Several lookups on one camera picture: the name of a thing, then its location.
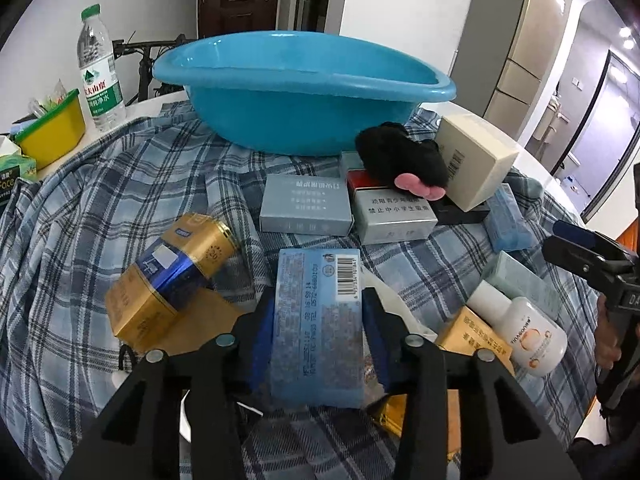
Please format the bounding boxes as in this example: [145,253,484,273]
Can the yellow plastic bin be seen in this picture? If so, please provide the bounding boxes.
[14,89,87,171]

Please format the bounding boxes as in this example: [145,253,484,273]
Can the silver box red top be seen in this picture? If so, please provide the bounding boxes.
[347,170,438,246]

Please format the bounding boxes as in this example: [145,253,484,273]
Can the green tissue pack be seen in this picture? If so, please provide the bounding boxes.
[0,135,40,211]

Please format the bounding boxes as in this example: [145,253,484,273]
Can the light blue barcode packet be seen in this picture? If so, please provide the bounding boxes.
[270,247,368,408]

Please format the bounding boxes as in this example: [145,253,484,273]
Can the blue plastic basin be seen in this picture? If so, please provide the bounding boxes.
[152,30,457,157]

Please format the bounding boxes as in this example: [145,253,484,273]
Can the blue plaid cloth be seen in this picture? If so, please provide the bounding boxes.
[0,102,601,480]

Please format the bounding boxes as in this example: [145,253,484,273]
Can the gold and blue box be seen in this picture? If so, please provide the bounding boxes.
[135,212,238,311]

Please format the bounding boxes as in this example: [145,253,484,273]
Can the green white snack packets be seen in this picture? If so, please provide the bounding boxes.
[27,80,76,117]

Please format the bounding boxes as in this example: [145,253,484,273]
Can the clear water bottle green label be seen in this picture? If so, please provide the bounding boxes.
[76,4,127,133]

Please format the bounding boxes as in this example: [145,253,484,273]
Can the silver grey box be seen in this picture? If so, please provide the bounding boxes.
[260,175,355,237]

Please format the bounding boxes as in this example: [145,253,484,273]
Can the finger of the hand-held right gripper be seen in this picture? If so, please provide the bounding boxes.
[552,220,623,261]
[542,236,633,293]

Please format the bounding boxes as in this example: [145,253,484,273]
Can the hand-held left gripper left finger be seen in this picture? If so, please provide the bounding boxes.
[59,285,277,480]

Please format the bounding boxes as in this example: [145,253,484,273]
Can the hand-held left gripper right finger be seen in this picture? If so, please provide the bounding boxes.
[361,286,583,480]

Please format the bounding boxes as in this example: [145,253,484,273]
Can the beige refrigerator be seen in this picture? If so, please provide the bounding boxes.
[450,0,581,141]

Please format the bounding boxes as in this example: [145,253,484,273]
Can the cream box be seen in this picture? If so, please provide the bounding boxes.
[434,114,522,212]

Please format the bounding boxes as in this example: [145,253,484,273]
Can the white bottle orange print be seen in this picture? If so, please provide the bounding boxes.
[467,280,568,378]

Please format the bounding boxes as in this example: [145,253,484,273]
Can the black plush pink bow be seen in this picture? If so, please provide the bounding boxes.
[355,121,450,202]

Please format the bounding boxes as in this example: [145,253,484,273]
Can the black folding bicycle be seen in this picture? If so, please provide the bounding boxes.
[112,32,188,103]

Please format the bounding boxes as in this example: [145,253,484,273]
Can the pale green tube box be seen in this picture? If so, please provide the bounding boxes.
[482,251,566,321]

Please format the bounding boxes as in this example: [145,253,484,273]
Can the pale grey box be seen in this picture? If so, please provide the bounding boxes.
[339,151,371,178]

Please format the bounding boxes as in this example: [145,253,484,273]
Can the black flat box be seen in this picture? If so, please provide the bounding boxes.
[432,200,491,226]

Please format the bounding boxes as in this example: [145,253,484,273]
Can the person's right hand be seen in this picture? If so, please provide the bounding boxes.
[595,295,627,373]

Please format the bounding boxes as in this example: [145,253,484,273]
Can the plain light blue box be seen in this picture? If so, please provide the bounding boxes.
[485,185,533,253]

